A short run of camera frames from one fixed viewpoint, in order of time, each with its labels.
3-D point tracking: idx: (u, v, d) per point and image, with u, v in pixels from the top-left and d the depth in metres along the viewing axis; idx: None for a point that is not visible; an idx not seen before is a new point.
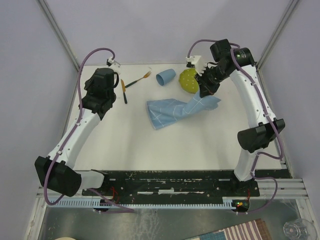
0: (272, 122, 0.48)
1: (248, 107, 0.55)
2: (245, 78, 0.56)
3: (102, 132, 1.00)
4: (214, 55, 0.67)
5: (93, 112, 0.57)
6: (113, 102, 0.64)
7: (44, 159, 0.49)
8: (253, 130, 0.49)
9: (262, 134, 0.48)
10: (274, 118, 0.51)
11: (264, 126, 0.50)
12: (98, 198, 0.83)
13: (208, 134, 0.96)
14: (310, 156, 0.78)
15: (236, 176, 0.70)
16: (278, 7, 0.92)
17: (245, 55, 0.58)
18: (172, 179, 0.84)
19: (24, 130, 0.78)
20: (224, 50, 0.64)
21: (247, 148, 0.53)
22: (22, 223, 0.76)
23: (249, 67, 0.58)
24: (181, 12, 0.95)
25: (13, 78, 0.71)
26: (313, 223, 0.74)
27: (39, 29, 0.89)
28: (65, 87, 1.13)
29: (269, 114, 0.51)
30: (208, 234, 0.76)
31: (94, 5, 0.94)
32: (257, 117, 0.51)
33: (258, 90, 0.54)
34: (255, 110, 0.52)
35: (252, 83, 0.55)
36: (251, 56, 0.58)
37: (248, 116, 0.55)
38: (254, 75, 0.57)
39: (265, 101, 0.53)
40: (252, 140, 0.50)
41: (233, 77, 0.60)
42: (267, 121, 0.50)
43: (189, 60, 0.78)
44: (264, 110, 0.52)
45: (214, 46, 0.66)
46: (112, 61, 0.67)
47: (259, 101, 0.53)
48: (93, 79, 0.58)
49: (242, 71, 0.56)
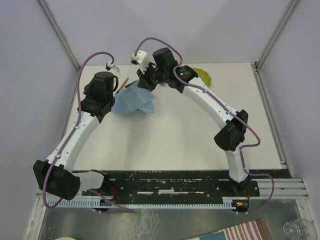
0: (236, 116, 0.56)
1: (210, 111, 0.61)
2: (196, 90, 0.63)
3: (101, 132, 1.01)
4: (158, 64, 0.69)
5: (91, 115, 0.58)
6: (112, 105, 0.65)
7: (43, 162, 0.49)
8: (224, 129, 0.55)
9: (234, 129, 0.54)
10: (236, 112, 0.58)
11: (232, 122, 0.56)
12: (98, 198, 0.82)
13: (208, 134, 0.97)
14: (310, 156, 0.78)
15: (233, 179, 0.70)
16: (278, 7, 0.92)
17: (188, 72, 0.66)
18: (172, 179, 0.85)
19: (24, 130, 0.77)
20: (169, 64, 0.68)
21: (229, 148, 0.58)
22: (22, 223, 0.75)
23: (195, 79, 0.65)
24: (181, 11, 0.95)
25: (13, 77, 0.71)
26: (313, 223, 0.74)
27: (39, 28, 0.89)
28: (65, 87, 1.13)
29: (230, 111, 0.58)
30: (209, 234, 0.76)
31: (94, 5, 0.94)
32: (222, 118, 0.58)
33: (211, 94, 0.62)
34: (217, 112, 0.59)
35: (203, 91, 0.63)
36: (193, 71, 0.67)
37: (215, 118, 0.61)
38: (202, 85, 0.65)
39: (221, 102, 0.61)
40: (228, 137, 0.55)
41: (185, 92, 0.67)
42: (232, 116, 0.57)
43: (135, 59, 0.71)
44: (225, 109, 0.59)
45: (160, 58, 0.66)
46: (110, 66, 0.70)
47: (216, 103, 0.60)
48: (93, 82, 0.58)
49: (191, 85, 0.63)
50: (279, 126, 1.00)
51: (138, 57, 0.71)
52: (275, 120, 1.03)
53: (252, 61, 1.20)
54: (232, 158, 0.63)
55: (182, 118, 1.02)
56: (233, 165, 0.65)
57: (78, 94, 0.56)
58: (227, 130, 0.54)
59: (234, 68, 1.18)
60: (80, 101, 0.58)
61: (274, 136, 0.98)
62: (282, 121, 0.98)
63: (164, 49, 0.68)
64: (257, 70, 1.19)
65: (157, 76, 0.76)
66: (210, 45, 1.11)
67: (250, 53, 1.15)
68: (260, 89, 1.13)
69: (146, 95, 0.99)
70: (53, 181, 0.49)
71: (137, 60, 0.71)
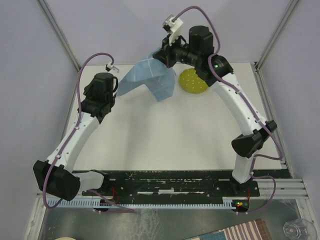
0: (265, 127, 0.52)
1: (238, 114, 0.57)
2: (229, 88, 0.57)
3: (101, 132, 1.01)
4: (192, 44, 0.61)
5: (91, 116, 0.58)
6: (112, 105, 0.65)
7: (43, 163, 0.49)
8: (250, 138, 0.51)
9: (259, 140, 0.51)
10: (266, 122, 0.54)
11: (259, 132, 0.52)
12: (98, 198, 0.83)
13: (208, 134, 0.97)
14: (310, 156, 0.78)
15: (235, 178, 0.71)
16: (278, 7, 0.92)
17: (222, 64, 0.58)
18: (172, 179, 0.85)
19: (24, 130, 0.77)
20: (205, 49, 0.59)
21: (246, 155, 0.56)
22: (23, 223, 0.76)
23: (229, 75, 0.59)
24: (181, 11, 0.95)
25: (13, 78, 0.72)
26: (313, 223, 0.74)
27: (39, 28, 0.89)
28: (65, 87, 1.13)
29: (260, 120, 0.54)
30: (209, 234, 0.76)
31: (94, 5, 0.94)
32: (250, 125, 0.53)
33: (243, 97, 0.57)
34: (246, 118, 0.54)
35: (236, 91, 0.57)
36: (229, 64, 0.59)
37: (240, 124, 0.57)
38: (236, 83, 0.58)
39: (253, 108, 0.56)
40: (250, 146, 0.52)
41: (213, 88, 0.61)
42: (261, 126, 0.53)
43: (170, 25, 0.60)
44: (255, 116, 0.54)
45: (198, 38, 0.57)
46: (110, 67, 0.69)
47: (247, 108, 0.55)
48: (93, 83, 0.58)
49: (225, 83, 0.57)
50: (279, 126, 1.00)
51: (174, 25, 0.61)
52: (275, 120, 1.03)
53: (252, 61, 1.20)
54: (242, 163, 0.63)
55: (182, 118, 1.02)
56: (240, 168, 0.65)
57: (78, 94, 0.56)
58: (253, 139, 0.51)
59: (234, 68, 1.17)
60: (80, 102, 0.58)
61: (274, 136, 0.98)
62: (282, 121, 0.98)
63: (206, 30, 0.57)
64: (257, 70, 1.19)
65: (185, 56, 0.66)
66: None
67: (250, 53, 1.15)
68: (260, 88, 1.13)
69: (154, 68, 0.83)
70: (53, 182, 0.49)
71: (172, 28, 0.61)
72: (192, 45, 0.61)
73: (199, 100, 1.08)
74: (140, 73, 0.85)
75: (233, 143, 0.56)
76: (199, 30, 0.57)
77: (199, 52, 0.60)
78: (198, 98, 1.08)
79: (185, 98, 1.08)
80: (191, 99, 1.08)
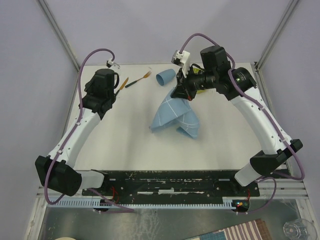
0: (290, 147, 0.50)
1: (260, 132, 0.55)
2: (252, 104, 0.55)
3: (101, 132, 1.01)
4: (206, 64, 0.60)
5: (93, 111, 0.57)
6: (113, 102, 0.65)
7: (44, 158, 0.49)
8: (273, 159, 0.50)
9: (283, 160, 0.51)
10: (291, 141, 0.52)
11: (284, 152, 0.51)
12: (98, 198, 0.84)
13: (208, 134, 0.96)
14: (310, 156, 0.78)
15: (238, 181, 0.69)
16: (278, 7, 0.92)
17: (244, 77, 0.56)
18: (172, 179, 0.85)
19: (24, 130, 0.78)
20: (222, 65, 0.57)
21: (265, 174, 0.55)
22: (22, 223, 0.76)
23: (251, 90, 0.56)
24: (180, 12, 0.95)
25: (13, 77, 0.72)
26: (313, 223, 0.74)
27: (39, 28, 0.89)
28: (65, 87, 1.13)
29: (285, 139, 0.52)
30: (209, 234, 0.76)
31: (94, 5, 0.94)
32: (273, 144, 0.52)
33: (268, 114, 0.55)
34: (270, 137, 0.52)
35: (260, 108, 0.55)
36: (250, 77, 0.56)
37: (262, 142, 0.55)
38: (260, 99, 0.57)
39: (277, 125, 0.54)
40: (273, 166, 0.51)
41: (235, 102, 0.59)
42: (285, 145, 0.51)
43: (180, 57, 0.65)
44: (280, 135, 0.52)
45: (210, 56, 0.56)
46: (112, 63, 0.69)
47: (271, 126, 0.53)
48: (94, 79, 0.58)
49: (247, 98, 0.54)
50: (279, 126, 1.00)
51: (182, 56, 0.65)
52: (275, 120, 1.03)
53: (252, 61, 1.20)
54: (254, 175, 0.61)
55: None
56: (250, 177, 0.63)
57: (79, 90, 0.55)
58: (277, 160, 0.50)
59: None
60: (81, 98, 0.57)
61: None
62: (282, 121, 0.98)
63: (216, 47, 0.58)
64: (257, 70, 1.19)
65: (204, 81, 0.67)
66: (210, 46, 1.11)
67: (250, 53, 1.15)
68: (260, 89, 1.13)
69: (177, 108, 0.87)
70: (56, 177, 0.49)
71: (182, 60, 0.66)
72: (207, 66, 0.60)
73: (199, 100, 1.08)
74: (164, 115, 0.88)
75: (253, 161, 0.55)
76: (210, 49, 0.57)
77: (214, 68, 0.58)
78: (199, 99, 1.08)
79: None
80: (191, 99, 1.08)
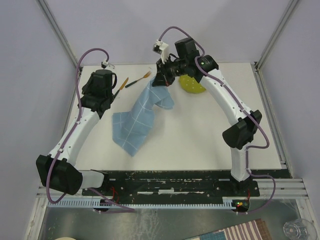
0: (249, 116, 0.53)
1: (224, 106, 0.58)
2: (214, 81, 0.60)
3: (100, 132, 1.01)
4: (179, 53, 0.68)
5: (92, 110, 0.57)
6: (111, 102, 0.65)
7: (46, 157, 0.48)
8: (235, 127, 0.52)
9: (244, 128, 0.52)
10: (250, 111, 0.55)
11: (244, 120, 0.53)
12: (98, 198, 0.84)
13: (207, 134, 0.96)
14: (310, 157, 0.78)
15: (233, 177, 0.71)
16: (278, 8, 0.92)
17: (209, 62, 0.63)
18: (172, 179, 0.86)
19: (24, 130, 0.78)
20: (190, 53, 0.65)
21: (235, 145, 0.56)
22: (23, 224, 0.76)
23: (215, 71, 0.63)
24: (181, 12, 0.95)
25: (13, 78, 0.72)
26: (313, 223, 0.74)
27: (39, 29, 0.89)
28: (66, 87, 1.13)
29: (245, 109, 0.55)
30: (209, 234, 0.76)
31: (93, 6, 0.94)
32: (234, 114, 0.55)
33: (228, 89, 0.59)
34: (231, 108, 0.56)
35: (221, 85, 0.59)
36: (214, 61, 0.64)
37: (227, 115, 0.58)
38: (222, 78, 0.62)
39: (238, 98, 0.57)
40: (237, 136, 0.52)
41: (203, 83, 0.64)
42: (245, 115, 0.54)
43: (158, 43, 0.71)
44: (239, 106, 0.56)
45: (181, 46, 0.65)
46: (106, 64, 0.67)
47: (232, 99, 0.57)
48: (92, 79, 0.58)
49: (210, 76, 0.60)
50: (279, 127, 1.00)
51: (161, 44, 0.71)
52: (275, 120, 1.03)
53: (252, 61, 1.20)
54: (237, 156, 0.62)
55: (182, 117, 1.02)
56: (237, 163, 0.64)
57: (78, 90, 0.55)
58: (237, 127, 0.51)
59: (234, 68, 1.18)
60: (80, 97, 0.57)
61: (274, 135, 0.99)
62: (283, 121, 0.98)
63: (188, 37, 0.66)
64: (257, 70, 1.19)
65: (179, 68, 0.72)
66: (209, 46, 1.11)
67: (250, 53, 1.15)
68: (259, 89, 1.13)
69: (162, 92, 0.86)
70: (57, 176, 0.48)
71: (160, 47, 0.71)
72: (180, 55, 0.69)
73: (199, 100, 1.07)
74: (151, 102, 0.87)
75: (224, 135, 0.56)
76: (183, 39, 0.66)
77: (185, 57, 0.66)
78: (198, 98, 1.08)
79: (185, 98, 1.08)
80: (191, 98, 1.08)
